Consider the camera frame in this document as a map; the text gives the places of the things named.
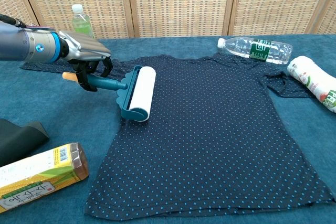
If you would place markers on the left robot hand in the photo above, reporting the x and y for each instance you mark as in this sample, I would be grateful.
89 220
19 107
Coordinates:
84 48

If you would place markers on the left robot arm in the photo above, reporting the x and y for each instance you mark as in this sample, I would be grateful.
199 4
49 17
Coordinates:
23 44

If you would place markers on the navy polka dot shirt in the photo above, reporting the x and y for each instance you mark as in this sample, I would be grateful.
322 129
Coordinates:
204 134

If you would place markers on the small bottle light green label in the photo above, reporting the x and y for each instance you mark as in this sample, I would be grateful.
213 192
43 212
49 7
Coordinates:
82 23

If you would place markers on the woven rattan folding screen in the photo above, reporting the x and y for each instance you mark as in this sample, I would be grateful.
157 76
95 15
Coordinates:
168 3

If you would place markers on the black mat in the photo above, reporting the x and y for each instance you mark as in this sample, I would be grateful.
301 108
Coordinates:
18 137

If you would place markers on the amber tea bottle yellow label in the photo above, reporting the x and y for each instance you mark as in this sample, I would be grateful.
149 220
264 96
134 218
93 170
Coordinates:
34 174

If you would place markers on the teal tablecloth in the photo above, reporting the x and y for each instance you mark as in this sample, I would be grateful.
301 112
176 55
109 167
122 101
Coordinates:
65 203

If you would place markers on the clear bottle dark green label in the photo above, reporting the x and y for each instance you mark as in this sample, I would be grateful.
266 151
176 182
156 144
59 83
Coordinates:
258 49

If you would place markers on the white printed bottle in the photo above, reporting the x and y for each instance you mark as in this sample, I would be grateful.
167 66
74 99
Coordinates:
312 81

